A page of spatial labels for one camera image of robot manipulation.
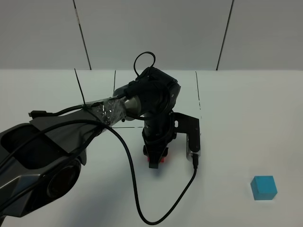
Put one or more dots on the red block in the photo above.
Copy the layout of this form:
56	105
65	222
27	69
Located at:
163	159

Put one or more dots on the blue block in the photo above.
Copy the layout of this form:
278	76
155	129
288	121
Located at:
263	188

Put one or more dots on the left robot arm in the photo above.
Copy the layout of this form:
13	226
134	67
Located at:
40	161

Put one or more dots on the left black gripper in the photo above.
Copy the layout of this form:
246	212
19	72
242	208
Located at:
156	134

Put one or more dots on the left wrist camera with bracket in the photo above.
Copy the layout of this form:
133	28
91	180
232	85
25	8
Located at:
190	126

